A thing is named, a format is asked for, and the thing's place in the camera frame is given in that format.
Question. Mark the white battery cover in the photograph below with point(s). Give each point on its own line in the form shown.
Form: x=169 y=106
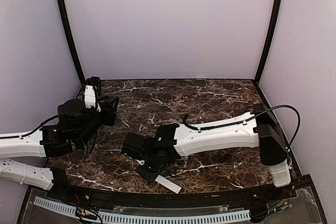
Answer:
x=168 y=184

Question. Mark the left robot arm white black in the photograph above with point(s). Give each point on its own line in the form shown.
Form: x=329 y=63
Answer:
x=72 y=128

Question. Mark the right black frame post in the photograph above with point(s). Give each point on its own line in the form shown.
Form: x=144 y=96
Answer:
x=268 y=41

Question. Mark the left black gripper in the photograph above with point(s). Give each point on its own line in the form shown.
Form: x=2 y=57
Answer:
x=109 y=112

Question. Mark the black front rail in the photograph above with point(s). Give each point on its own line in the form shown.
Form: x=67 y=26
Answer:
x=108 y=199

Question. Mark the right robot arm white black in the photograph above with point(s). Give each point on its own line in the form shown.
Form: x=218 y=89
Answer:
x=258 y=128

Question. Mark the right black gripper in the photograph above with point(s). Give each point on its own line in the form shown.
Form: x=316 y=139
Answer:
x=148 y=176

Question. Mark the black frame post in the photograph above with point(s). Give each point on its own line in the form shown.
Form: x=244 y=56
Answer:
x=70 y=40
x=268 y=41

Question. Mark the left black frame post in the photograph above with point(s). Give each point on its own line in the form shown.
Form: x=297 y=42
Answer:
x=70 y=40

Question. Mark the white slotted cable duct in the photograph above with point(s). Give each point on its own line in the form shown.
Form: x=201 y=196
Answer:
x=124 y=214

